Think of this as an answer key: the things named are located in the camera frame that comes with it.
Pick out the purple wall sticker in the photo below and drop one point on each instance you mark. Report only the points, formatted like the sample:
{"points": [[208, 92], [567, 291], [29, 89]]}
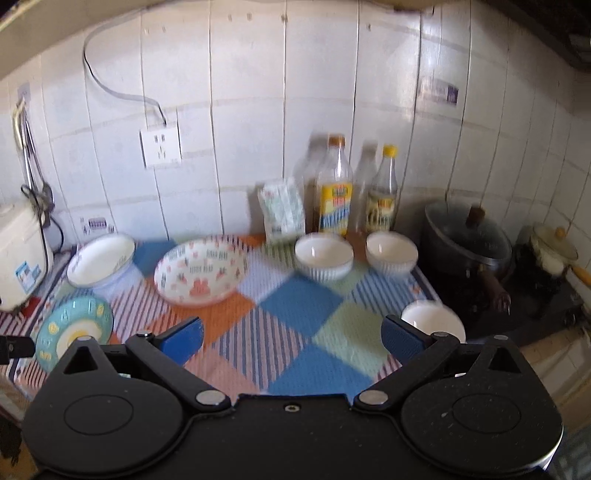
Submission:
{"points": [[95, 226]]}

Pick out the white green salt bag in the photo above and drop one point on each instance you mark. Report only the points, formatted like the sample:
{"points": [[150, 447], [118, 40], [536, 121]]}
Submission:
{"points": [[283, 211]]}

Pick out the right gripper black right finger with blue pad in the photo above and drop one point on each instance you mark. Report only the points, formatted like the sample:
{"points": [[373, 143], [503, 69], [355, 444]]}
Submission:
{"points": [[420, 355]]}

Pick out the cream enamel milk pot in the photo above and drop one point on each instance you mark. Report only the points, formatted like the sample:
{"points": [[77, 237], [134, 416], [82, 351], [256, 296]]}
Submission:
{"points": [[556, 255]]}

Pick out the white rice cooker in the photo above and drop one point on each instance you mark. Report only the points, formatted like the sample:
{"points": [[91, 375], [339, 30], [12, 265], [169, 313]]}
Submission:
{"points": [[25, 256]]}

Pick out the colourful patchwork table mat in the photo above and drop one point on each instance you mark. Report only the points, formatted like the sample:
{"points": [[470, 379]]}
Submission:
{"points": [[279, 333]]}

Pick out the white sunshine plate black rim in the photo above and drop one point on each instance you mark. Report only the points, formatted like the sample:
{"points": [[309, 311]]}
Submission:
{"points": [[101, 261]]}

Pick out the teal cartoon plate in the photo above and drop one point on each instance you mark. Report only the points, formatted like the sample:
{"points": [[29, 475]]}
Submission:
{"points": [[80, 316]]}

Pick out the floral patterned pink bowl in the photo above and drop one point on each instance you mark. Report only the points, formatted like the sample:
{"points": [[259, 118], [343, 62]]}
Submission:
{"points": [[200, 272]]}

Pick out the black pot glass lid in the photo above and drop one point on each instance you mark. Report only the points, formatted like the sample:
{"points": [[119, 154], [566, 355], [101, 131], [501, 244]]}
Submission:
{"points": [[464, 234]]}

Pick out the black gas stove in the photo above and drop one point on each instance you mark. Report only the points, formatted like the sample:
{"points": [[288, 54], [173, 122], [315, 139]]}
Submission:
{"points": [[522, 302]]}

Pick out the white ribbed bowl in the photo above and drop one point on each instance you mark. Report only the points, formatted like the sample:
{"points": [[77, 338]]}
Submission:
{"points": [[432, 316], [323, 257], [391, 253]]}

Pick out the oil bottle yellow label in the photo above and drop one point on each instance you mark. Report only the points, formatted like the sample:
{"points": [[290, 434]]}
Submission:
{"points": [[334, 189]]}

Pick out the hanging kitchen utensils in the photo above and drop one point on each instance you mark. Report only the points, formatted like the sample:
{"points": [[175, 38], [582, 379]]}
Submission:
{"points": [[36, 189]]}

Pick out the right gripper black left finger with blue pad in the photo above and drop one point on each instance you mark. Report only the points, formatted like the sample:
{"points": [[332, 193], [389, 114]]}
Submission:
{"points": [[161, 359]]}

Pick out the white wall socket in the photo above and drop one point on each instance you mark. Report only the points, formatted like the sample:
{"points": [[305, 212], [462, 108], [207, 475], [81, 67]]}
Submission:
{"points": [[160, 147]]}

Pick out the vinegar bottle yellow cap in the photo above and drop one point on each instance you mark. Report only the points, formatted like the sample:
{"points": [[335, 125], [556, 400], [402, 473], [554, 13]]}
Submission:
{"points": [[382, 194]]}

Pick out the grey wall label sticker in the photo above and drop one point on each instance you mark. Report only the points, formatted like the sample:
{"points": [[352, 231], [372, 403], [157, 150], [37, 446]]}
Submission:
{"points": [[438, 91]]}

